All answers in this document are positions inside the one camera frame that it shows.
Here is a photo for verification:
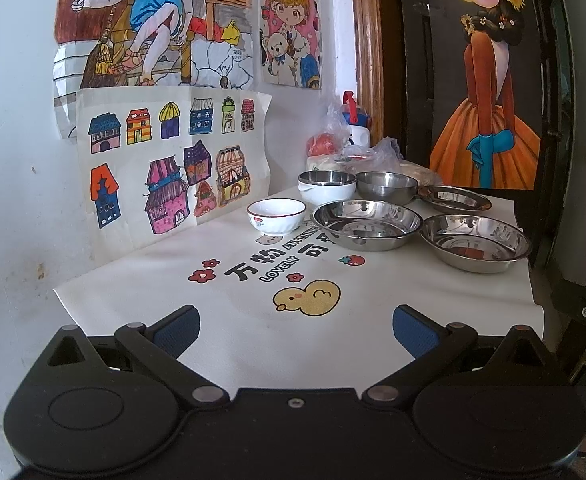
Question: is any large stainless steel plate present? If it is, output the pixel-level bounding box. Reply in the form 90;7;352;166
311;200;423;252

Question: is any deep stainless steel bowl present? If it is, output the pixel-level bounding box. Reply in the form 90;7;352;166
357;171;419;206

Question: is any small white red-rimmed bowl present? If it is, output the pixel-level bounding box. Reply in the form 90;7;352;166
246;197;307;236

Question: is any white printed tablecloth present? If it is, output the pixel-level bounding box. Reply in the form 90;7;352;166
56;209;544;392

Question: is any small stainless steel plate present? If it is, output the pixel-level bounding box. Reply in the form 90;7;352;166
418;184;492;214

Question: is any houses drawing paper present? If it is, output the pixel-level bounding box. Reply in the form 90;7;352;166
76;86;272;263

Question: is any white bowl with steel bowl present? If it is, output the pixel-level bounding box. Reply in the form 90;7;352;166
298;170;357;207

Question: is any clear plastic bag with food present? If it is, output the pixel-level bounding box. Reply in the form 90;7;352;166
306;98;442;186

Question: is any white bottle red blue cap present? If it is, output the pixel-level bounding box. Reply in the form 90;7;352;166
342;90;371;148

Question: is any child with fan drawing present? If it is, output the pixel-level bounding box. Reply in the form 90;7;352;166
53;0;254;138

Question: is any painting of woman orange dress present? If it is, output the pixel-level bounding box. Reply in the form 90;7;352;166
430;0;540;191

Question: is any girl with teddy drawing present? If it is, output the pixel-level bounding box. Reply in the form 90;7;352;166
259;0;322;90

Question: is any wooden door frame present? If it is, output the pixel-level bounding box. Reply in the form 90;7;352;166
352;0;384;145

